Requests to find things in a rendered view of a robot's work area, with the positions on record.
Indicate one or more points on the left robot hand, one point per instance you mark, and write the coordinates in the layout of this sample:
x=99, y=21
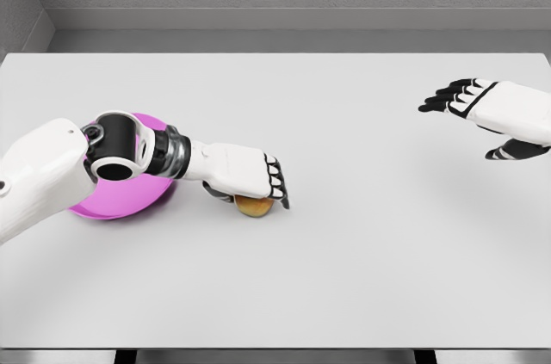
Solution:
x=241, y=170

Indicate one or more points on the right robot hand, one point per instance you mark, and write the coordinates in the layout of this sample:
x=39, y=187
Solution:
x=508, y=110

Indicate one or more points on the yellow-red apple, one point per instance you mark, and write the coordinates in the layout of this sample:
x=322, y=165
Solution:
x=254, y=207

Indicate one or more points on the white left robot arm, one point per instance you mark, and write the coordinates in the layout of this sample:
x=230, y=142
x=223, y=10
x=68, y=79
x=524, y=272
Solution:
x=39, y=166

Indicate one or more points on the pink plate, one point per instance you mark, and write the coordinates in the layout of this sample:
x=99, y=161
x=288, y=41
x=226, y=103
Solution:
x=129, y=202

